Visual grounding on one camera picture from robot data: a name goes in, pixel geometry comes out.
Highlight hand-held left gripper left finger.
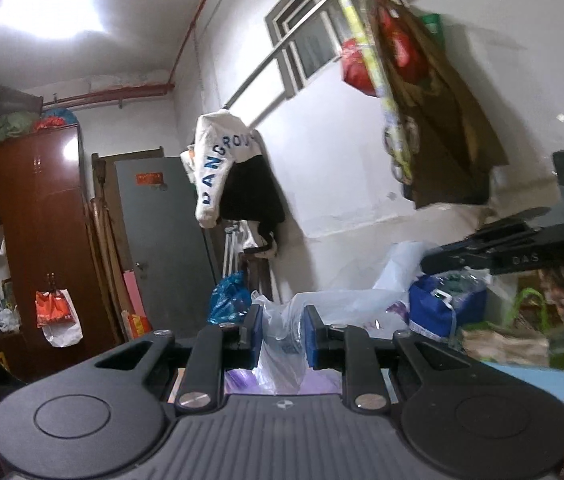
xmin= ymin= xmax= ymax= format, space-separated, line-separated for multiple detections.
xmin=93 ymin=304 xmax=265 ymax=413

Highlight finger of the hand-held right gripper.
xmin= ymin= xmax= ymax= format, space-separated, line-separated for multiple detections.
xmin=421 ymin=227 xmax=548 ymax=277
xmin=466 ymin=206 xmax=554 ymax=244

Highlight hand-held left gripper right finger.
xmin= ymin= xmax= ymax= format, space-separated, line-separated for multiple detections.
xmin=303 ymin=304 xmax=458 ymax=412

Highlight clear plastic bag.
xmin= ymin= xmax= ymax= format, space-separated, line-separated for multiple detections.
xmin=251 ymin=290 xmax=343 ymax=397

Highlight purple pad pack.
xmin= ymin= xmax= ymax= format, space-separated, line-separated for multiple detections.
xmin=223 ymin=366 xmax=343 ymax=397

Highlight blue plastic bag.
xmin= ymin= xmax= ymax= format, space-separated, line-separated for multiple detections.
xmin=206 ymin=270 xmax=253 ymax=327

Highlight blue shopping bag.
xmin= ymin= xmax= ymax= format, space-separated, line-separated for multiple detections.
xmin=408 ymin=272 xmax=488 ymax=344

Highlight green white paper bag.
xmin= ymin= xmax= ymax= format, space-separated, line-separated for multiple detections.
xmin=460 ymin=287 xmax=563 ymax=369

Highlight brown hanging bag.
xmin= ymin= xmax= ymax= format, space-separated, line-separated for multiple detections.
xmin=362 ymin=0 xmax=511 ymax=209

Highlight orange packet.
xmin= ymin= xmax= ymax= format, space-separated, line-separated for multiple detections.
xmin=121 ymin=310 xmax=153 ymax=342

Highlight pink board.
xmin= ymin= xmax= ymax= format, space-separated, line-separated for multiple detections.
xmin=122 ymin=268 xmax=147 ymax=319

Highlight grey door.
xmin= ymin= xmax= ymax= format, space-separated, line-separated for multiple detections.
xmin=113 ymin=155 xmax=223 ymax=332

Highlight yellow green printed roll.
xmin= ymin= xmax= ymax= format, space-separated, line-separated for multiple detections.
xmin=331 ymin=0 xmax=421 ymax=187

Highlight wooden planks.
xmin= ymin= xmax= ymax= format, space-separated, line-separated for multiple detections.
xmin=90 ymin=152 xmax=136 ymax=332

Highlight white black hanging jacket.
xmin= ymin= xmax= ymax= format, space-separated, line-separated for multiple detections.
xmin=180 ymin=108 xmax=287 ymax=262

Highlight red orange hanging bag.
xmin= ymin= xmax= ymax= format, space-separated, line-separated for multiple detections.
xmin=35 ymin=287 xmax=85 ymax=349

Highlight green hanging bag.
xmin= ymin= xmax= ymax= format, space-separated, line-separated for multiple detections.
xmin=419 ymin=12 xmax=446 ymax=47

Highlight brown wooden wardrobe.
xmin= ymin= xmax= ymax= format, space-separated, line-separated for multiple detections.
xmin=0 ymin=124 xmax=119 ymax=362

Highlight small white plastic bag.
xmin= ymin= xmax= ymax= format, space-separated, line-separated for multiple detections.
xmin=0 ymin=303 xmax=21 ymax=334

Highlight barred window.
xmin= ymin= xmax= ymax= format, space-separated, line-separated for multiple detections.
xmin=264 ymin=0 xmax=379 ymax=102

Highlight red pipe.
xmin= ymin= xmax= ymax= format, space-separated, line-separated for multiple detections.
xmin=41 ymin=0 xmax=219 ymax=112

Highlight red blue bundle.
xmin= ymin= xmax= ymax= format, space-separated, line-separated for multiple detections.
xmin=32 ymin=106 xmax=80 ymax=134

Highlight white metal folding frame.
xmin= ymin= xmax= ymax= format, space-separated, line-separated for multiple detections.
xmin=221 ymin=224 xmax=243 ymax=282

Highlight metal clothes rail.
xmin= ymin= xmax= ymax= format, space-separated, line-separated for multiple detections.
xmin=224 ymin=0 xmax=379 ymax=109

